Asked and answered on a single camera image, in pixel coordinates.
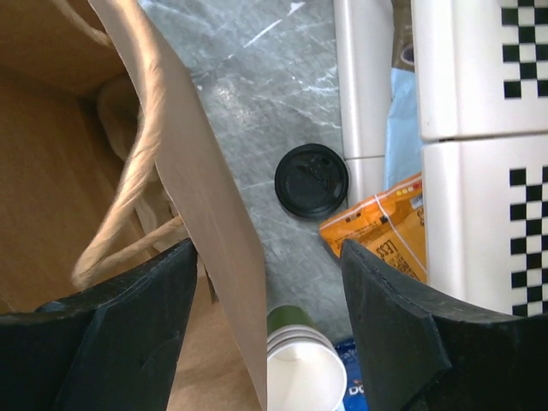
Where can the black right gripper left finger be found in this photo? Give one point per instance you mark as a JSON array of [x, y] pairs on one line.
[[114, 346]]

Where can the stack of green paper cups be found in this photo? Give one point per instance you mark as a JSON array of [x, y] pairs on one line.
[[304, 371]]

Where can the cream three-tier shelf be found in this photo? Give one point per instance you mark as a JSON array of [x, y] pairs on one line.
[[481, 75]]

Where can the orange snack bag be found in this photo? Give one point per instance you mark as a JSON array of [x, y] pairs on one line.
[[390, 224]]

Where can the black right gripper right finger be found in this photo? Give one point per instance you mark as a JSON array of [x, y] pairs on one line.
[[420, 349]]

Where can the stack of black lids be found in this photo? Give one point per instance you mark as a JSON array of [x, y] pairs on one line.
[[311, 181]]

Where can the brown paper bag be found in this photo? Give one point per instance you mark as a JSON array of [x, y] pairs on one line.
[[66, 196]]

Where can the blue chips bag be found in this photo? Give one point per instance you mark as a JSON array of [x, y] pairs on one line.
[[354, 398]]

